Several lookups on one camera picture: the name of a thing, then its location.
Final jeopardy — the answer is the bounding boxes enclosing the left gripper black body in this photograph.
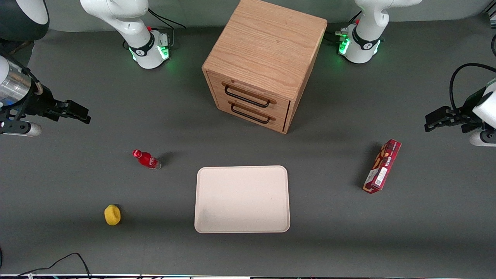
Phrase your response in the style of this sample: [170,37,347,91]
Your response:
[446,87,490,134]

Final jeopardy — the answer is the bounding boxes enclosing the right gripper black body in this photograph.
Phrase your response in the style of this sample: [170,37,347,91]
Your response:
[24,83,67,121]

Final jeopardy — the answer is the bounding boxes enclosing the wooden drawer with inside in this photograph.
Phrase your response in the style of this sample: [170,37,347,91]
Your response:
[207,71,291,117]

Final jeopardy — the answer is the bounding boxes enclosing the black metal drawer handle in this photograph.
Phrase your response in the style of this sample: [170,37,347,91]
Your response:
[228,100,277,125]
[222,81,278,109]

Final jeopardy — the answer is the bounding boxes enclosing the wooden drawer front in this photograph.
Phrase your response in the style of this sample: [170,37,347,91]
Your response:
[212,94,288,133]

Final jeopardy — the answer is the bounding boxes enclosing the wooden drawer cabinet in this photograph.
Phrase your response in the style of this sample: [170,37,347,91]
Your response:
[202,0,328,134]

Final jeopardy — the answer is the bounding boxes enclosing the red cookie box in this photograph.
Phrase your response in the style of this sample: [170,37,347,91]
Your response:
[363,139,402,194]

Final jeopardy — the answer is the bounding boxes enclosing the small red bottle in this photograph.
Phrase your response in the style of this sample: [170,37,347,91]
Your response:
[132,149,162,171]

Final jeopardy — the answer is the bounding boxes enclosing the yellow lemon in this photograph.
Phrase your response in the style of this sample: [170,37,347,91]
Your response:
[104,204,121,226]

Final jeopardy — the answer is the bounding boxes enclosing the cream rectangular tray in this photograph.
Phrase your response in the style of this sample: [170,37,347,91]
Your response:
[194,165,291,234]

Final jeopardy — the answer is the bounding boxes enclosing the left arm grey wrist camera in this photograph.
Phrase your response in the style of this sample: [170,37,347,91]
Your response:
[469,129,496,147]

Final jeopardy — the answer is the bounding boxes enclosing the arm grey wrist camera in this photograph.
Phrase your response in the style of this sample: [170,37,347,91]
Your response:
[469,129,496,147]
[0,122,42,137]

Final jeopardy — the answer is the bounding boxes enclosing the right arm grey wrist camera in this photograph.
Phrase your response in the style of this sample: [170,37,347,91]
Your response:
[0,122,42,137]

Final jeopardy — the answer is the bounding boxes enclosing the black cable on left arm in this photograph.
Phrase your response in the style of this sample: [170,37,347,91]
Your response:
[449,63,496,114]

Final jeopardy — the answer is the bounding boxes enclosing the black cable at left base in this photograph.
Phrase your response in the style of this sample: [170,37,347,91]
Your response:
[325,11,363,45]

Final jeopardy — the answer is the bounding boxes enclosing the black cable at table edge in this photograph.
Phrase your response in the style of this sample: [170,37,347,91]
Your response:
[0,253,92,279]

